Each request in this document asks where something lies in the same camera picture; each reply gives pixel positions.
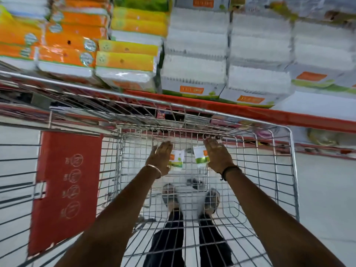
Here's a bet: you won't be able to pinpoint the person's left hand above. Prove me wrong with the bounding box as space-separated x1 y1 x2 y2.
145 141 173 177

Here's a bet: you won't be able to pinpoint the person's right hand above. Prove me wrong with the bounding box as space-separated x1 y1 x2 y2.
204 137 237 175

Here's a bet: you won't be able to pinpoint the white green-labelled packet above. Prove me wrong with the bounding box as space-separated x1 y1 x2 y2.
169 149 185 172
193 145 210 168

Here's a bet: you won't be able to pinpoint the person's right forearm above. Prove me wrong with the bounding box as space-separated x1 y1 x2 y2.
222 167 347 267

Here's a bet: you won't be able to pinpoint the person's left forearm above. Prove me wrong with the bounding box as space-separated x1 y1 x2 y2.
54 166 162 267

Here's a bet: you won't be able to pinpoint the gold bangle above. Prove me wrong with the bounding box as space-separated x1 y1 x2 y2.
145 164 162 179

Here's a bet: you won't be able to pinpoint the black wristband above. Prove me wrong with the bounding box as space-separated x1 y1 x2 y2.
221 165 242 181

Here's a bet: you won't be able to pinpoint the person's left grey shoe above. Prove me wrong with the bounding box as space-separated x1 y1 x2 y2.
162 183 179 212

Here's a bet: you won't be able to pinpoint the person's grey shoe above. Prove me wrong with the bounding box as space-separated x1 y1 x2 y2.
204 189 221 215
162 183 179 212

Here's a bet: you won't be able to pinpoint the red shelf edge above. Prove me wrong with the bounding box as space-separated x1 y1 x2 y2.
0 79 356 134

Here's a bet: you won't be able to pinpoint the person's right grey shoe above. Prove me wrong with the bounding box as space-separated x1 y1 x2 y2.
204 189 221 215

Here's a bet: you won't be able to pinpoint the black trousers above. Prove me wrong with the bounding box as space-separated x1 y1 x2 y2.
143 208 235 267

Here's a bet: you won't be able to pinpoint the stack of white tissue packs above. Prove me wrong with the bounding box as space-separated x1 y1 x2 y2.
161 0 356 109

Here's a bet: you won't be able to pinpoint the stack of yellow packs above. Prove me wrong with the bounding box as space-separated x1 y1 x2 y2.
95 7 169 93

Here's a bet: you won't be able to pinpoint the red cart seat panel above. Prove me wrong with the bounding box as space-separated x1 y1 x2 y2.
28 131 104 258

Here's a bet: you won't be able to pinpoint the yellowish round item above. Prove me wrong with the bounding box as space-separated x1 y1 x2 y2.
307 128 339 147

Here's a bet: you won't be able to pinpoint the green pack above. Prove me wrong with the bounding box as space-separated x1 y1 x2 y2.
113 0 170 12

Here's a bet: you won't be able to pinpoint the stack of orange packs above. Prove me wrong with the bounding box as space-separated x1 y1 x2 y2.
0 0 112 79

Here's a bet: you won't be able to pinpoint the metal wire shopping cart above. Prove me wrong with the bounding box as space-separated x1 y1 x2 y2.
0 70 301 267

